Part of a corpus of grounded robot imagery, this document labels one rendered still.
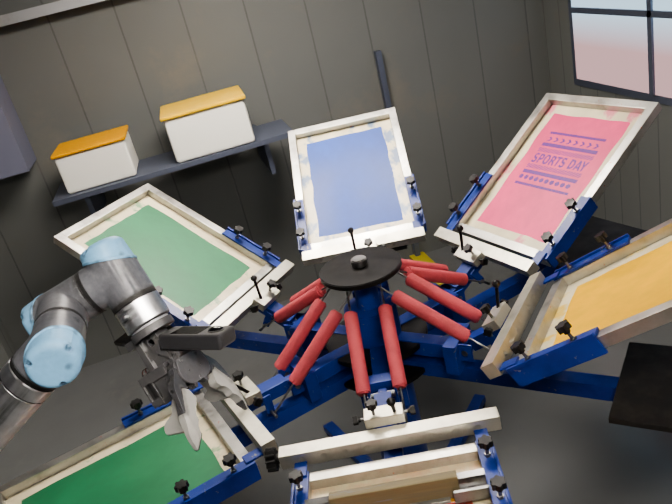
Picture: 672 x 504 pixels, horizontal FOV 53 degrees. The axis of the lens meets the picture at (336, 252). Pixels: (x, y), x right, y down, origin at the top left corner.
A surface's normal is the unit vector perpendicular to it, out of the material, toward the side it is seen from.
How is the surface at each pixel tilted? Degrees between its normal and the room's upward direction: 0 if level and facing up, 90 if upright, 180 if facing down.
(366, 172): 32
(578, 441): 0
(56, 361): 90
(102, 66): 90
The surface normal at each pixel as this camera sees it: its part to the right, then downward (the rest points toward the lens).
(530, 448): -0.22, -0.88
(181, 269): 0.26, -0.73
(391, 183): -0.18, -0.53
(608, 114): -0.63, -0.55
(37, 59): 0.26, 0.36
